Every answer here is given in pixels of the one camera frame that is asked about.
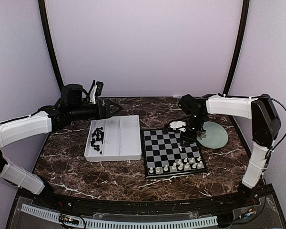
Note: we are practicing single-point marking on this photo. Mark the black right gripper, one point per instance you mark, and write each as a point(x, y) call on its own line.
point(190, 139)

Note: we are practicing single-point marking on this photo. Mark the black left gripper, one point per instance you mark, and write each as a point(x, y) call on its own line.
point(107, 109)

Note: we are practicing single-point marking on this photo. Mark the white plastic parts tray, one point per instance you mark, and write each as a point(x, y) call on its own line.
point(125, 147)

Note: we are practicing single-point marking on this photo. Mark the black and grey chessboard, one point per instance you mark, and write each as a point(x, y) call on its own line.
point(160, 148)

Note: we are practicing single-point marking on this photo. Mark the white chess king piece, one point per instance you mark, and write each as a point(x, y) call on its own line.
point(180, 167)

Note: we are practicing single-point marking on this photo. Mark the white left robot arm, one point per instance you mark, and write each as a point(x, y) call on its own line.
point(47, 119)

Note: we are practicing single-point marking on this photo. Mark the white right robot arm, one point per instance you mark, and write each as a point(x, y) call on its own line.
point(260, 110)

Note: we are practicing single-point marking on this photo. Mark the pile of black chess pieces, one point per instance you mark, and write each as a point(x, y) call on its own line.
point(97, 139)

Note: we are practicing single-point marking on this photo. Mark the light blue flower plate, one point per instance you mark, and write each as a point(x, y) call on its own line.
point(214, 136)

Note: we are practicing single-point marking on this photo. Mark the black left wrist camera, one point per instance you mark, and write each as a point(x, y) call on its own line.
point(71, 95)

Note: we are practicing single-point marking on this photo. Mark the black front rail base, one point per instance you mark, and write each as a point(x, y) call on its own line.
point(263, 200)

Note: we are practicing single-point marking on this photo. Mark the white slotted cable duct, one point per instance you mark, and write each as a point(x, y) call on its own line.
point(75, 222)

